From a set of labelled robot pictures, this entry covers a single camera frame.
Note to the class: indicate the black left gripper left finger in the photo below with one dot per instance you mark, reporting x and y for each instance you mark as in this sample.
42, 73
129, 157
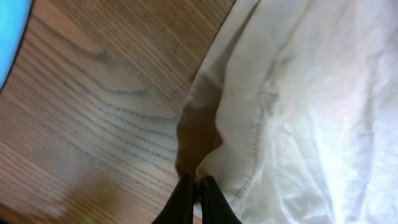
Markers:
179, 207

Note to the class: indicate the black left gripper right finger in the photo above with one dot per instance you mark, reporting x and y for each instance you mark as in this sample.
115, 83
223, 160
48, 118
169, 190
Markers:
215, 208

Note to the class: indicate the beige khaki shorts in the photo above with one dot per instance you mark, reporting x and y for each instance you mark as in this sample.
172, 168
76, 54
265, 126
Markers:
294, 112

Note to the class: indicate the light blue t-shirt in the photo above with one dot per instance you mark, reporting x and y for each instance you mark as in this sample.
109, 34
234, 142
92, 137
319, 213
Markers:
13, 19

